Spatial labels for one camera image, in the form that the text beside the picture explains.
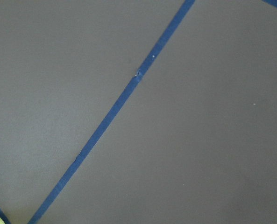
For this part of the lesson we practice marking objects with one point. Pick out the brown paper table mat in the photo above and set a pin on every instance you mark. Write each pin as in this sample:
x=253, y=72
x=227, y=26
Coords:
x=138, y=111

